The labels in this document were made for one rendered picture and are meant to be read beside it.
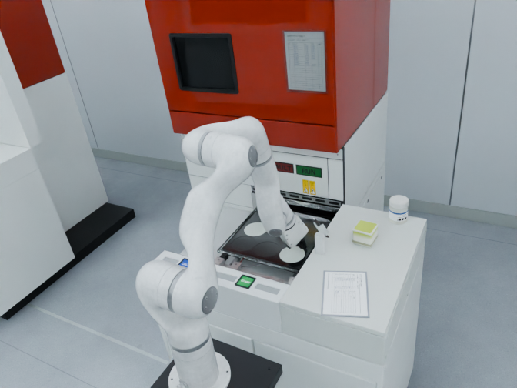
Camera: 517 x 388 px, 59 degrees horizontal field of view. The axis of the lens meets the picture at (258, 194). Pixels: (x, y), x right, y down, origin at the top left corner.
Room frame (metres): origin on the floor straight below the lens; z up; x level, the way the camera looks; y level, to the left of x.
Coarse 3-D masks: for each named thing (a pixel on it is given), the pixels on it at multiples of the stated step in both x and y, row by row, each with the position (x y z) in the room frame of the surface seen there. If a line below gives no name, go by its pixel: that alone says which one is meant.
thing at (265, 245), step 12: (252, 216) 1.71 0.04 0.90; (300, 216) 1.66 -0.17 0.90; (312, 216) 1.64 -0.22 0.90; (312, 228) 1.56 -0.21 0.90; (240, 240) 1.54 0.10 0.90; (252, 240) 1.53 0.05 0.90; (264, 240) 1.52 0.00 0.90; (276, 240) 1.51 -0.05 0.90; (312, 240) 1.48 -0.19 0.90; (240, 252) 1.46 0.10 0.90; (252, 252) 1.45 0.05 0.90; (264, 252) 1.44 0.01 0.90; (276, 252) 1.43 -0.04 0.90; (288, 264) 1.35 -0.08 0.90; (300, 264) 1.34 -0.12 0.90
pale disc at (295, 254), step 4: (288, 248) 1.45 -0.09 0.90; (292, 248) 1.44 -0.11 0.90; (296, 248) 1.44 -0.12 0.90; (280, 252) 1.43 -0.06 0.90; (284, 252) 1.42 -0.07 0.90; (288, 252) 1.42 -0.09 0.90; (292, 252) 1.42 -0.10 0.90; (296, 252) 1.41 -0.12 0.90; (300, 252) 1.41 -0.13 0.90; (304, 252) 1.41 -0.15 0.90; (280, 256) 1.40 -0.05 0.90; (284, 256) 1.40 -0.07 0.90; (288, 256) 1.39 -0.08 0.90; (292, 256) 1.39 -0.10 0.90; (296, 256) 1.39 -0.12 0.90; (300, 256) 1.38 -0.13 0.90; (284, 260) 1.37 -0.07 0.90; (288, 260) 1.37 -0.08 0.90; (292, 260) 1.37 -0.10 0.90; (296, 260) 1.36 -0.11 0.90
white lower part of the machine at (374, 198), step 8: (384, 168) 2.19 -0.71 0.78; (376, 176) 2.06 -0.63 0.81; (384, 176) 2.20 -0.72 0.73; (376, 184) 2.06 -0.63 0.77; (384, 184) 2.20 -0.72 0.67; (368, 192) 1.93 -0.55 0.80; (376, 192) 2.07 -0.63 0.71; (368, 200) 1.92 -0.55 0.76; (376, 200) 2.07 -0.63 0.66; (224, 208) 1.95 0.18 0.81; (232, 208) 1.93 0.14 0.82; (368, 208) 1.93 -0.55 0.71; (376, 208) 2.07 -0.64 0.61
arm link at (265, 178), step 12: (264, 168) 1.27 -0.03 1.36; (264, 180) 1.29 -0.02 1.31; (276, 180) 1.31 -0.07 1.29; (264, 192) 1.29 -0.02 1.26; (276, 192) 1.29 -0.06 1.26; (264, 204) 1.27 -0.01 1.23; (276, 204) 1.27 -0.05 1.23; (264, 216) 1.26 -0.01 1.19; (276, 216) 1.25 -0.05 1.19; (264, 228) 1.29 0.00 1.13; (276, 228) 1.26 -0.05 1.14
